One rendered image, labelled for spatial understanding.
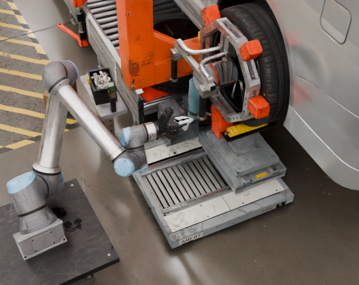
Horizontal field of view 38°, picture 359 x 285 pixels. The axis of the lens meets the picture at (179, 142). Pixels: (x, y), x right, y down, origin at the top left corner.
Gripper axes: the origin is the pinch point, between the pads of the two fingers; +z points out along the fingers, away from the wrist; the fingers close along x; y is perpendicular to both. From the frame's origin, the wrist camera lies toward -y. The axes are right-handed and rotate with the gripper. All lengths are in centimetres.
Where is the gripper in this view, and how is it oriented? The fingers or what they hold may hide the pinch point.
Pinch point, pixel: (191, 118)
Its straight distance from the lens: 268.6
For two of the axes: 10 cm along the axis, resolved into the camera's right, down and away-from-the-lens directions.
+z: 9.2, -2.3, 3.3
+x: 4.0, 6.1, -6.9
